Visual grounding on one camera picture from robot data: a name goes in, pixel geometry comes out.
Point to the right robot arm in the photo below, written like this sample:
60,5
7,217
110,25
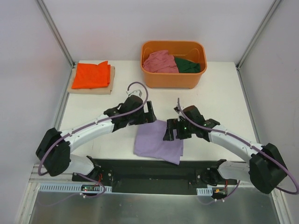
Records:
262,165

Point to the lavender t shirt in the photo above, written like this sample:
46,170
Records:
149,143

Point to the left white cable duct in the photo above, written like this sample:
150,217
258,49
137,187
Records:
70,188

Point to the folded beige t shirt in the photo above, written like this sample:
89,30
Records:
96,91

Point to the pink t shirt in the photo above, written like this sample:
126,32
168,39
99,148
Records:
160,62

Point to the right white cable duct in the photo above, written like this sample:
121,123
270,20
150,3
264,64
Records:
204,191

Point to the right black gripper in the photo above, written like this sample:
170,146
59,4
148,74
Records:
174,129

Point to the white cable duct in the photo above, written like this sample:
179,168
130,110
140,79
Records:
70,188
204,191

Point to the left aluminium frame post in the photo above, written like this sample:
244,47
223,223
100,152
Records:
49,20

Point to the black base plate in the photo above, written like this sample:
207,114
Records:
158,177

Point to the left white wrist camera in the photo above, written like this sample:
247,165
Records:
137,93

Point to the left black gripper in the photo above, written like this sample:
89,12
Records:
145,114

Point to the folded orange t shirt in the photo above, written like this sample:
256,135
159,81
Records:
92,76

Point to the right aluminium frame post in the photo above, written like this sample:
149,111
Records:
265,21

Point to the orange plastic bin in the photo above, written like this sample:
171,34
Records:
188,50

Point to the aluminium frame post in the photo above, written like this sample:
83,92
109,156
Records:
49,20
265,21

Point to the dark green t shirt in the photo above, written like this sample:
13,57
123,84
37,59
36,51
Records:
186,66

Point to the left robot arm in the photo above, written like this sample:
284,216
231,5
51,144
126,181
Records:
55,151

